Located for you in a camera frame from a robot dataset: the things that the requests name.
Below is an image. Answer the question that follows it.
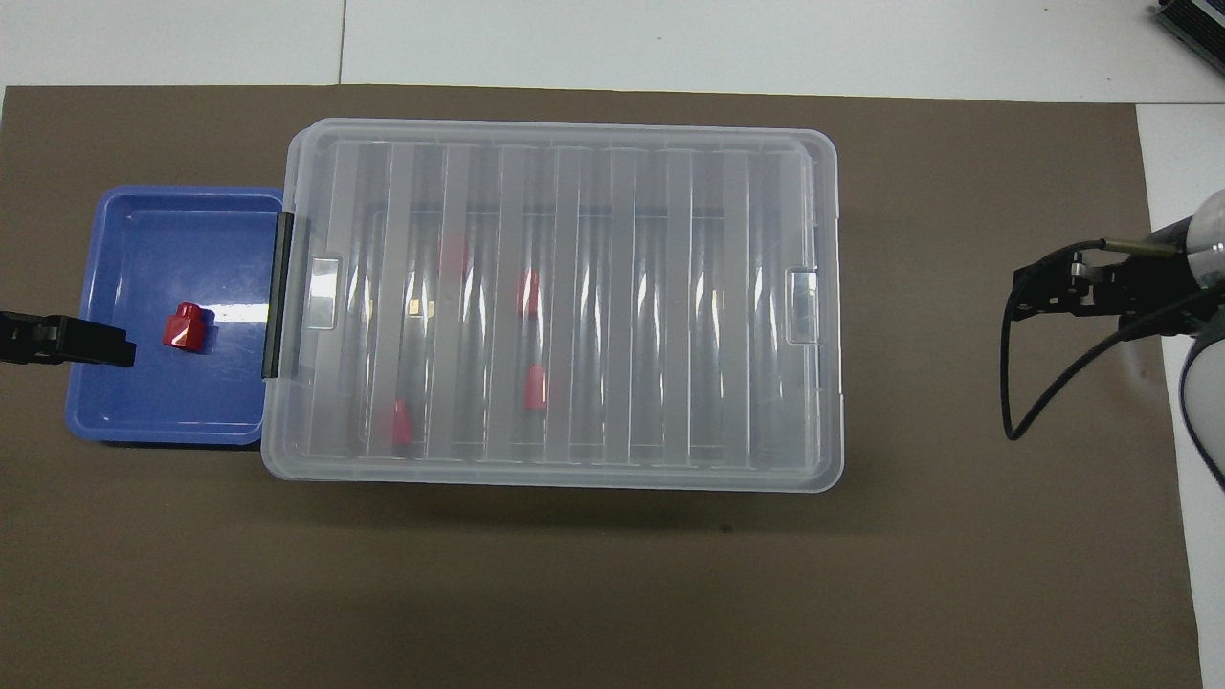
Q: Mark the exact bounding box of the dark finned device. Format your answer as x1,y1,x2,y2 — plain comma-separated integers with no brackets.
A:
1153,0,1225,64

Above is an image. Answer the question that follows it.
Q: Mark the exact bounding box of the clear ribbed box lid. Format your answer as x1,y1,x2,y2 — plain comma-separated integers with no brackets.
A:
262,118,845,494

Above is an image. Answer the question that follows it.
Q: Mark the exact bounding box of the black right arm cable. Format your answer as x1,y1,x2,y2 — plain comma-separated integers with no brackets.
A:
1000,237,1225,441

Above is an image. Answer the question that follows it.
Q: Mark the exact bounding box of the blue plastic tray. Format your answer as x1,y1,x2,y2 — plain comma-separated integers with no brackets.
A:
65,185,286,448

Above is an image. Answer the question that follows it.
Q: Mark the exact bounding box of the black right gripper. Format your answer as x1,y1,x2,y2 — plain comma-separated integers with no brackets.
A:
1013,244,1197,338

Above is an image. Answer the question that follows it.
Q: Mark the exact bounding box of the brown paper table mat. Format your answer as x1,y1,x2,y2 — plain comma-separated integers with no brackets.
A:
0,84,1205,689

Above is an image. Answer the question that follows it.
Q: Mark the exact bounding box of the clear plastic storage box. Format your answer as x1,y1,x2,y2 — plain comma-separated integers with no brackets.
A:
260,122,845,494

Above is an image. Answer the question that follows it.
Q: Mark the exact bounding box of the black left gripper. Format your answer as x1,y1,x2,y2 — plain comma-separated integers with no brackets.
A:
0,311,135,367

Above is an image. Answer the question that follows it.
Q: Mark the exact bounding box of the black box latch handle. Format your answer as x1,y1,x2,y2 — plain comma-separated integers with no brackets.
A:
260,212,294,380

